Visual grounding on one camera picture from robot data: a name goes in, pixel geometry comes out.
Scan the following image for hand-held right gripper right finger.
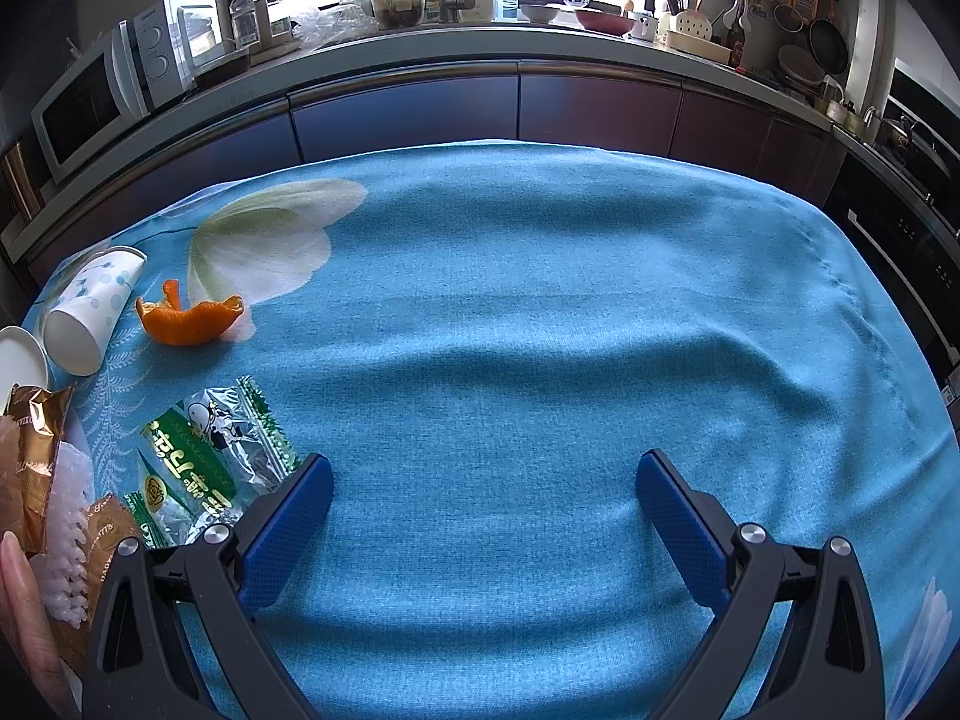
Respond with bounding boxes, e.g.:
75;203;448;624
635;448;886;720

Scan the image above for person's left hand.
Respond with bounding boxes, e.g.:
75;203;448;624
0;531;65;720

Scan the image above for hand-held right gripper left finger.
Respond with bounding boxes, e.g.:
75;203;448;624
82;452;335;720

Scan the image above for glass kettle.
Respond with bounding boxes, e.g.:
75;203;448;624
229;0;286;46

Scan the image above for stacked round plates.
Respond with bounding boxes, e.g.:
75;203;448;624
776;43;822;87

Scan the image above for bagged food container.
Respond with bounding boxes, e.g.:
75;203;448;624
367;0;437;29

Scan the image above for green candy wrapper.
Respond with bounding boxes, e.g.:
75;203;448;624
124;375;301;550

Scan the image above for black built-in oven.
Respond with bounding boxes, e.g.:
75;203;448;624
821;150;960;391

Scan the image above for purple kitchen counter cabinet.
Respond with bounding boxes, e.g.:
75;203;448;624
0;37;901;271

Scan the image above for black frying pan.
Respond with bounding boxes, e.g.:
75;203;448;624
808;19;852;76

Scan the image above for white perforated utensil holder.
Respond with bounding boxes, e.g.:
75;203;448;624
664;11;732;65

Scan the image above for white microwave oven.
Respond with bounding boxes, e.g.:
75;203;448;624
30;0;226;185

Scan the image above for clear plastic bag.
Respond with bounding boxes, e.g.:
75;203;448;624
296;4;376;42

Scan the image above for white plate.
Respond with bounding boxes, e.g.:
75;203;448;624
0;325;52;410

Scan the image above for copper thermos flask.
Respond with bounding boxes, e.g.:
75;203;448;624
0;139;42;226

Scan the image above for cream kettle base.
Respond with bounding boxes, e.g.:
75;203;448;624
255;22;305;57

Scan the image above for blue floral tablecloth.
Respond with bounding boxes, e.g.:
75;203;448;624
15;139;960;720

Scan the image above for orange peel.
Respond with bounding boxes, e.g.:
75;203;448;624
135;279;247;348

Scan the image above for dark red tray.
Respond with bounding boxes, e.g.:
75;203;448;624
191;45;252;87

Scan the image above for red bowl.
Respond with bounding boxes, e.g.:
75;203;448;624
574;7;635;37

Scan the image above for dotted paper cup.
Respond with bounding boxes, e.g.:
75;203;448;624
41;245;149;376

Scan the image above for gold snack bag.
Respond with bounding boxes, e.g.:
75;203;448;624
0;382;143;680

